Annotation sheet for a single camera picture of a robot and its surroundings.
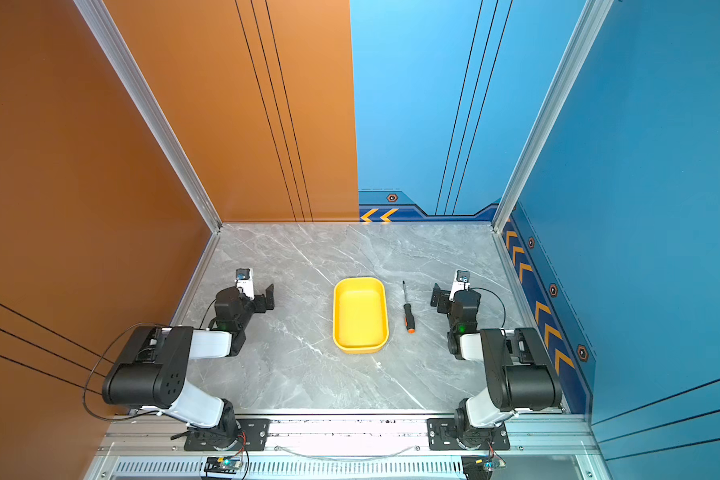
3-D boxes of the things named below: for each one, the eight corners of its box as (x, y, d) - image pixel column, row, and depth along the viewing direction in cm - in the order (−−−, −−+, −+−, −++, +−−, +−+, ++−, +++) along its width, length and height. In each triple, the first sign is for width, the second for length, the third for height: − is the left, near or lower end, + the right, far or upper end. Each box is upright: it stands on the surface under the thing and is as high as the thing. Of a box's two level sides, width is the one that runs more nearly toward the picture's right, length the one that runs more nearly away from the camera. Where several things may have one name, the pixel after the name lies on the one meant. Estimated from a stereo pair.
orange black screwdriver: (405, 333, 93) (405, 330, 91) (401, 284, 104) (401, 281, 103) (414, 333, 93) (415, 330, 91) (409, 284, 104) (410, 281, 103)
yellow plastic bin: (330, 354, 88) (328, 346, 84) (336, 286, 104) (335, 276, 99) (388, 354, 88) (389, 346, 84) (385, 286, 104) (386, 276, 99)
